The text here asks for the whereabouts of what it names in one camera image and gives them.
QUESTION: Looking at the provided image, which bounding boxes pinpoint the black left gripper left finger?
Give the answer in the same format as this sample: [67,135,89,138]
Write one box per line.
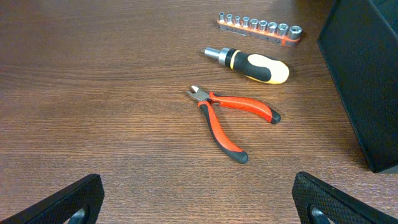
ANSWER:
[1,174,104,223]

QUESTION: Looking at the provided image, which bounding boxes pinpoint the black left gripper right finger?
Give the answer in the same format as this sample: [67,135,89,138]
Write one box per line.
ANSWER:
[292,172,397,224]

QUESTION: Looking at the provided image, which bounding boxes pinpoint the small red diagonal cutters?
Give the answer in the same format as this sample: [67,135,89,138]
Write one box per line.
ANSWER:
[186,85,282,165]

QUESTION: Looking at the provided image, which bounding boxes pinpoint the yellow black stubby screwdriver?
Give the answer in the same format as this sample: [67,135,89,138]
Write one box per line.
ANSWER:
[201,47,290,84]

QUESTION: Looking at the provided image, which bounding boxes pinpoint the black open storage box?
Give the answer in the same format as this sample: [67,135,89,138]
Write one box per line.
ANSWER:
[318,0,397,174]

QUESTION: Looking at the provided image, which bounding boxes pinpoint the orange socket bit rail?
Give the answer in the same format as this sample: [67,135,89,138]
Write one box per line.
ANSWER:
[216,12,303,47]

